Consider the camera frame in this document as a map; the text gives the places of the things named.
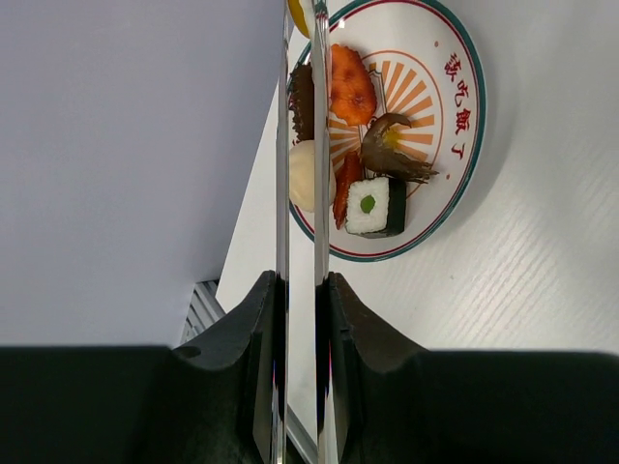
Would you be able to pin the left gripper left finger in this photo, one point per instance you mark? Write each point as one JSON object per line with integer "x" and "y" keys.
{"x": 207, "y": 401}

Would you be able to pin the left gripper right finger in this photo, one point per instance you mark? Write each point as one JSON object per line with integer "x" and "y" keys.
{"x": 398, "y": 402}

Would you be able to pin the sushi roll toy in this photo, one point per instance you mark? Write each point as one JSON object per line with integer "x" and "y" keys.
{"x": 376, "y": 208}

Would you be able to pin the round printed food plate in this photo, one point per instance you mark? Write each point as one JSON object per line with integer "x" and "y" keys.
{"x": 424, "y": 66}

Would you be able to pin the metal food tongs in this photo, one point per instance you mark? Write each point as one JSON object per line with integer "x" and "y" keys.
{"x": 316, "y": 18}

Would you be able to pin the fried egg toy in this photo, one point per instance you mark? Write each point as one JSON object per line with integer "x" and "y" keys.
{"x": 297, "y": 13}

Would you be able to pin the red shrimp slice toy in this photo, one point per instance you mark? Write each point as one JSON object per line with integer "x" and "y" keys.
{"x": 350, "y": 172}

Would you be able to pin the brown crab claw toy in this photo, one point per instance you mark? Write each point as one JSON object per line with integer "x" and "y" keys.
{"x": 381, "y": 156}

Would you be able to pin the white dumpling toy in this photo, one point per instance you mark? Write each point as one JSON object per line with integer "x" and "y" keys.
{"x": 301, "y": 175}

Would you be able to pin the orange fried cutlet toy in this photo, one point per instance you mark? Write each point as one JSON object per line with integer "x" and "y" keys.
{"x": 353, "y": 97}

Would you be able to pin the dark brown meat toy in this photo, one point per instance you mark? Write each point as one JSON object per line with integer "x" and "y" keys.
{"x": 301, "y": 102}

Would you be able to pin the aluminium mounting rail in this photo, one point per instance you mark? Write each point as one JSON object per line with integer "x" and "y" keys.
{"x": 204, "y": 310}

